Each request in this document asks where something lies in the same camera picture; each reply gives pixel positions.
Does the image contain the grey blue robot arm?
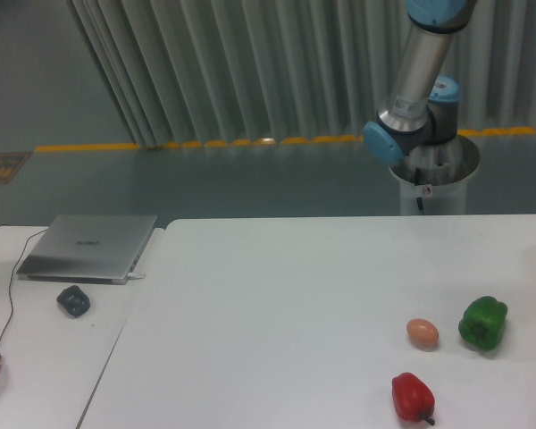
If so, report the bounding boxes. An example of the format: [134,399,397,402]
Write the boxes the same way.
[363,1,476,164]

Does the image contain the red bell pepper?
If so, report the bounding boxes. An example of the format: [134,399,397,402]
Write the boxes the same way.
[391,372,435,425]

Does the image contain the green bell pepper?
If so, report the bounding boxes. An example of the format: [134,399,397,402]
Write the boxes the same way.
[458,296,508,351]

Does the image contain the small black plastic part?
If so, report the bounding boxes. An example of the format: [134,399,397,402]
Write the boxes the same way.
[56,285,91,318]

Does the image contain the silver closed laptop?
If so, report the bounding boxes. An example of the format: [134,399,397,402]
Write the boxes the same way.
[17,214,157,284]

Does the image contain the pale pleated curtain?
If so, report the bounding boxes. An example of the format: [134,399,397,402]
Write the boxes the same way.
[71,1,536,147]

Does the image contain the brown egg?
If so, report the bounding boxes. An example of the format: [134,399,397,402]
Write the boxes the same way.
[406,318,440,349]

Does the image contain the black mouse cable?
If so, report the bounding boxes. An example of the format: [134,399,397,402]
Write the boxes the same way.
[0,223,46,354]

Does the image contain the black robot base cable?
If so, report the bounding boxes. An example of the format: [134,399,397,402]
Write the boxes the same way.
[413,166,425,214]

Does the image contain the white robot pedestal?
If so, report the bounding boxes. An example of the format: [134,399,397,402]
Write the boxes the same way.
[390,135,481,215]

